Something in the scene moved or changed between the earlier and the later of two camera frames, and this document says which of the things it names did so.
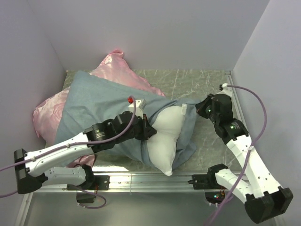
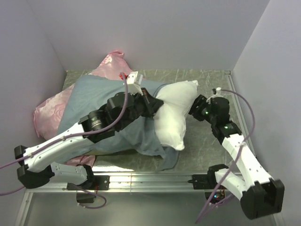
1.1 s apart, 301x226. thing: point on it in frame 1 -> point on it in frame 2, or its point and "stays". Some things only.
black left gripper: (147, 130) -> (153, 103)
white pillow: (162, 147) -> (170, 120)
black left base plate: (100, 182) stays
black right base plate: (208, 181) stays
